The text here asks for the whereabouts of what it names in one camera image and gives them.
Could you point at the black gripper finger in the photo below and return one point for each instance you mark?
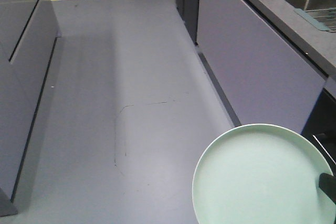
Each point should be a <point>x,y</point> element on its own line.
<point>326,185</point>

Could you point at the light green round plate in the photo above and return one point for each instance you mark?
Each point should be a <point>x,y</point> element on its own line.
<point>262,173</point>

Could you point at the grey kitchen island cabinet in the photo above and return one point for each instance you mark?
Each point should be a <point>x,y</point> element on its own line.
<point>260,77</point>

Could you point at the grey left cabinet row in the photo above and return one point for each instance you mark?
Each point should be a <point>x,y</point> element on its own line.
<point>29,29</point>

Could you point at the grey wire dish rack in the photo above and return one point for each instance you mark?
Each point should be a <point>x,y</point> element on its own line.
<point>321,19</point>

